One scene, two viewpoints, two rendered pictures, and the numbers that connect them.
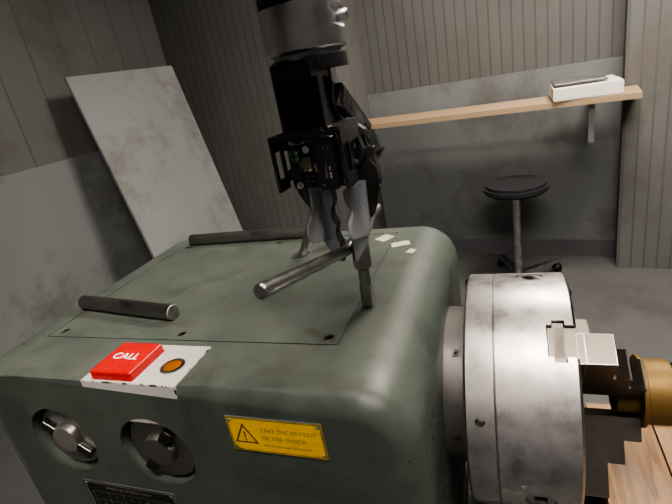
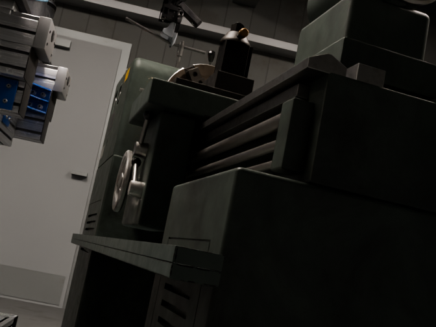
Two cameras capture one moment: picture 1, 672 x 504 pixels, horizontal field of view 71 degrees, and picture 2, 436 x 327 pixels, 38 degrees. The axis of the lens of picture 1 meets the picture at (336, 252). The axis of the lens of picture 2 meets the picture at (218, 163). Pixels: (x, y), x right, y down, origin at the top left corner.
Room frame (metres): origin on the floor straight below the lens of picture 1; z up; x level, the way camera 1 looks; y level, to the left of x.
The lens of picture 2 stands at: (-0.72, -2.08, 0.55)
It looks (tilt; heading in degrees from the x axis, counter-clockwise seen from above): 9 degrees up; 53
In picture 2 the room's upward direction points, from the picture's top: 11 degrees clockwise
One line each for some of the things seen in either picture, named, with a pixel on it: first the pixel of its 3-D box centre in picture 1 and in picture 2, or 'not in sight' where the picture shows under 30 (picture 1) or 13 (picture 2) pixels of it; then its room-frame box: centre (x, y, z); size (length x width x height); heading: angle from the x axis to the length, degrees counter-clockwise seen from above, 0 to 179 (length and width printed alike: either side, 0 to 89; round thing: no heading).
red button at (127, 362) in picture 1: (128, 363); not in sight; (0.49, 0.27, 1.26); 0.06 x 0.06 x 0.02; 68
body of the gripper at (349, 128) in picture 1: (318, 124); (173, 8); (0.47, -0.01, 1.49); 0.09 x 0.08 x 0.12; 158
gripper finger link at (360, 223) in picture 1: (355, 225); (169, 32); (0.46, -0.03, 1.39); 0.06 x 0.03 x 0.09; 158
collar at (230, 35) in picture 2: not in sight; (235, 40); (0.23, -0.78, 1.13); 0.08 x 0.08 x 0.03
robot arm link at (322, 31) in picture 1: (307, 32); not in sight; (0.47, -0.01, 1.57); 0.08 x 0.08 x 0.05
